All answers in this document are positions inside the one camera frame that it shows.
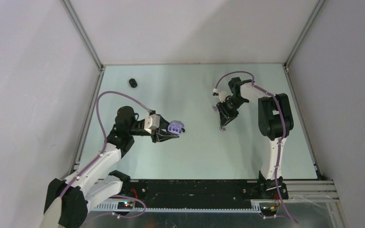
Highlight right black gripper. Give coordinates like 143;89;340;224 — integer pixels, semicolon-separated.
216;96;247;127

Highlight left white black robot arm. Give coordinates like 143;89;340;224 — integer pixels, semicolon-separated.
40;106;185;228

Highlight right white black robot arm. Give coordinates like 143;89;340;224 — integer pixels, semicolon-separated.
213;77;294;199

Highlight black oval case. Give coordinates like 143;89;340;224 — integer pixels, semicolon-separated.
128;78;138;88

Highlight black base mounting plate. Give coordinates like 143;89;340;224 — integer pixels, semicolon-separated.
120;179;288;209

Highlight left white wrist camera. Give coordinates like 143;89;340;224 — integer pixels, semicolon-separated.
144;114;161;133

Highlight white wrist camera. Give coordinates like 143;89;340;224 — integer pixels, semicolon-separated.
212;88;228;103
144;114;161;133

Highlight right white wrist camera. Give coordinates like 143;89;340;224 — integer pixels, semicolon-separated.
212;88;228;103

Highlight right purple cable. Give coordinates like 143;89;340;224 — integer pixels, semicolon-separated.
214;70;298;225

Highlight aluminium frame rail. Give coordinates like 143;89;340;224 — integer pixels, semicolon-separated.
53;179;341;211

